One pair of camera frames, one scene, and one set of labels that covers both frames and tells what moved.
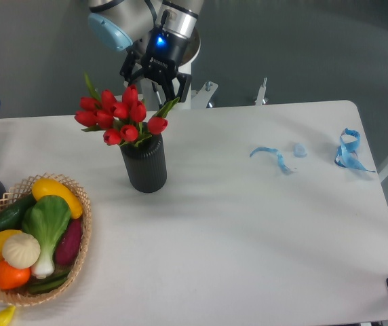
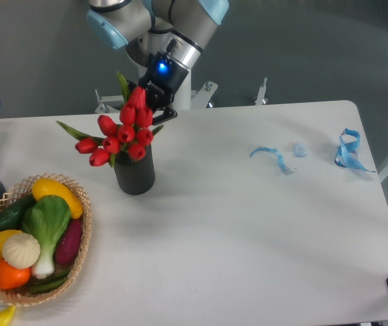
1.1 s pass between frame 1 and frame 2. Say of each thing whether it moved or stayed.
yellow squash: stayed
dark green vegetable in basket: stayed
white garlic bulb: stayed
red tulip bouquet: moved
